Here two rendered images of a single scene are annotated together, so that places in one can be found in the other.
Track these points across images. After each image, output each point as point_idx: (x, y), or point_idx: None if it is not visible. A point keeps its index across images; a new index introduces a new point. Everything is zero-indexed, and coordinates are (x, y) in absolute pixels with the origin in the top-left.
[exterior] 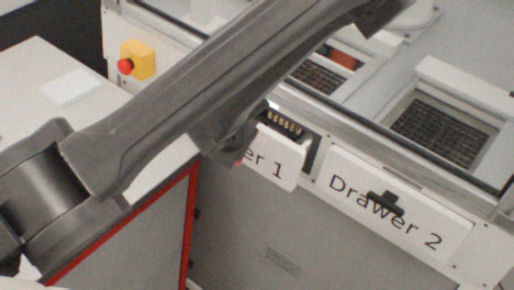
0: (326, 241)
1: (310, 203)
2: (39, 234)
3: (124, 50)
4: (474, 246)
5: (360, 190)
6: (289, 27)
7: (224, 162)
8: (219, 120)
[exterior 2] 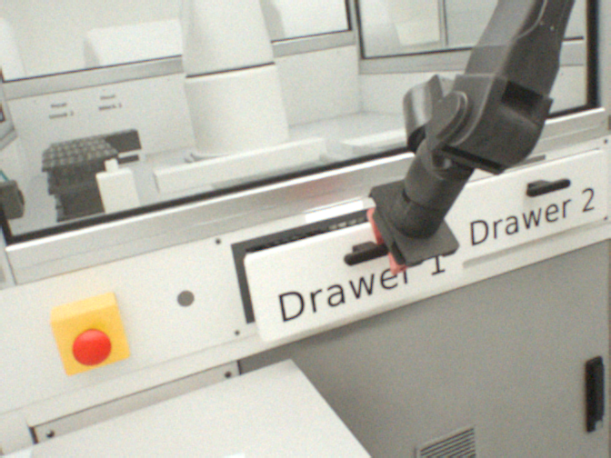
0: (483, 346)
1: (445, 312)
2: None
3: (67, 322)
4: (608, 174)
5: (504, 214)
6: None
7: (447, 246)
8: (552, 43)
